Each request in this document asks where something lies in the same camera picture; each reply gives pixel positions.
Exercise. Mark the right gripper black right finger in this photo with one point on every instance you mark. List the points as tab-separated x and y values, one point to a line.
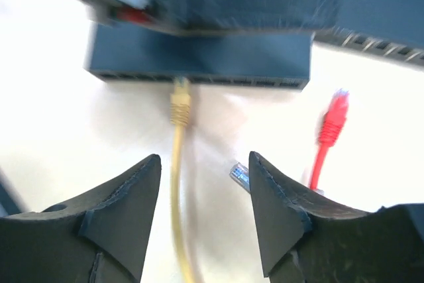
306	237

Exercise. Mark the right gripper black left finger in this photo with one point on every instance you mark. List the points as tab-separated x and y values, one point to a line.
98	236

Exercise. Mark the large black network switch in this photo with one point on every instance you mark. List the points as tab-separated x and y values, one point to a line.
131	52

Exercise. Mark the small black network switch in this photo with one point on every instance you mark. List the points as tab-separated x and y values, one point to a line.
392	29

